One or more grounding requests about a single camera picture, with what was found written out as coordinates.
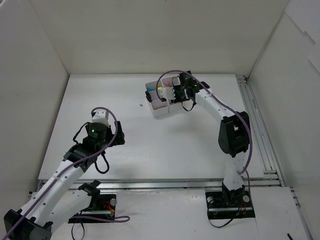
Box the blue capped black highlighter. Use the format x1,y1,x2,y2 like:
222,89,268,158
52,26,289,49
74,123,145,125
146,87,155,92

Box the black handled scissors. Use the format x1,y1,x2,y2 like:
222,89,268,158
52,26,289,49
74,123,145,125
145,91,153,103

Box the white boxed eraser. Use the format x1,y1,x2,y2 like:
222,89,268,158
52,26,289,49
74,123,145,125
171,76,181,86

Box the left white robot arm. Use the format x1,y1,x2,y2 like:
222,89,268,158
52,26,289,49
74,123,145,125
3,121,125,240

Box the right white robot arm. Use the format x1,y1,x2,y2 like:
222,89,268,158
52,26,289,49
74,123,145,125
173,71,253,206

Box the white left compartment organizer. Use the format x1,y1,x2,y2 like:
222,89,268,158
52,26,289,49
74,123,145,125
145,81,169,118

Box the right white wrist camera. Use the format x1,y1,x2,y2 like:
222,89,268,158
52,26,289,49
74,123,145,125
159,86,176,102

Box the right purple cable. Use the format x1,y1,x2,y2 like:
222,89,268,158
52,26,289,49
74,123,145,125
156,69,253,198

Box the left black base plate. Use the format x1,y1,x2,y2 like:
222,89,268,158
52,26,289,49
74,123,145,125
76,193,117,220

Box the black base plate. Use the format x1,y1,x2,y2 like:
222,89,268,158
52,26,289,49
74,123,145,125
76,193,117,220
205,190,256,220

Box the aluminium front rail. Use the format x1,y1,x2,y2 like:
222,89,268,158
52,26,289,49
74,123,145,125
37,170,285,193

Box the aluminium rail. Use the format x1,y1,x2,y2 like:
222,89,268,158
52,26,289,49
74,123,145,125
37,170,285,193
236,75,286,187

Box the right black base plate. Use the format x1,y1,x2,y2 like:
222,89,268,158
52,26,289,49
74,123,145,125
205,190,256,220

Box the aluminium right rail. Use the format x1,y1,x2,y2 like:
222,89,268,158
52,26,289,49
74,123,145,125
236,75,286,187

